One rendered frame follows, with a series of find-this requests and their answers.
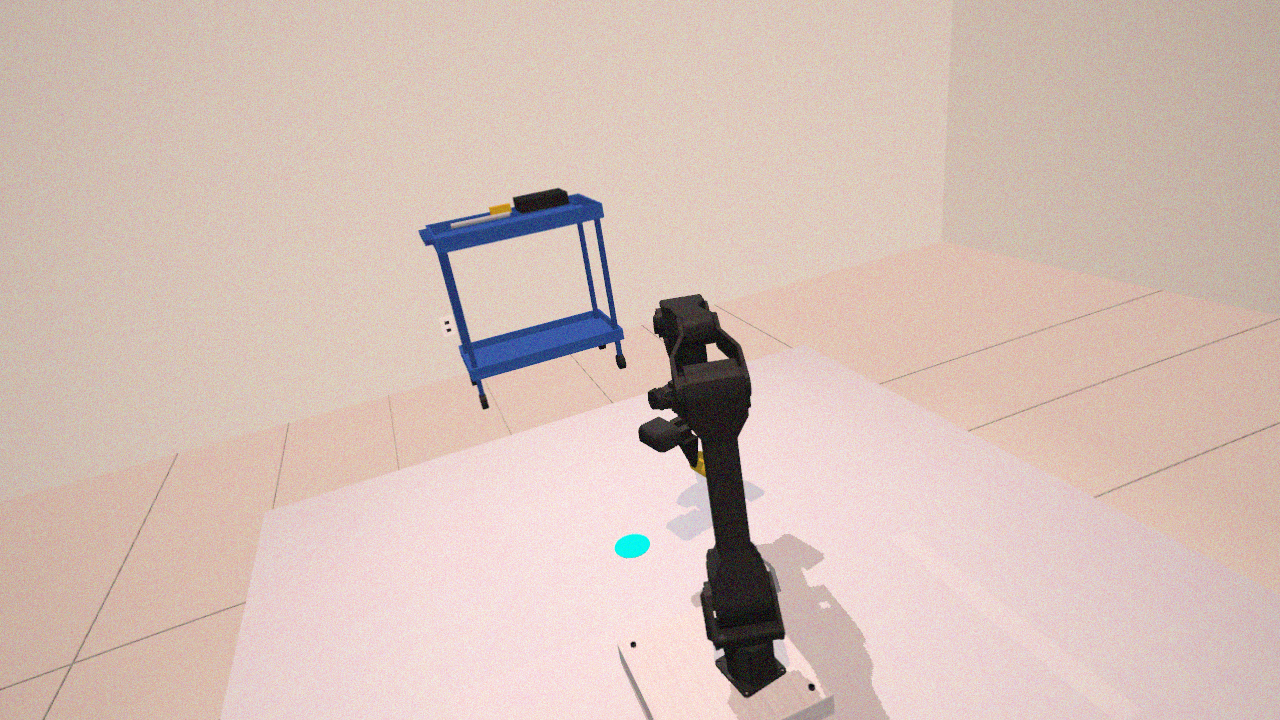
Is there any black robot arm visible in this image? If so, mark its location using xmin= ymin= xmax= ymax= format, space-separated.
xmin=648 ymin=293 xmax=786 ymax=700

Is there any cyan circle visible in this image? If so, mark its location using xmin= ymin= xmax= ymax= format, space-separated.
xmin=614 ymin=534 xmax=650 ymax=559

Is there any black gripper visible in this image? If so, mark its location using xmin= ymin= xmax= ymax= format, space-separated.
xmin=637 ymin=397 xmax=698 ymax=468

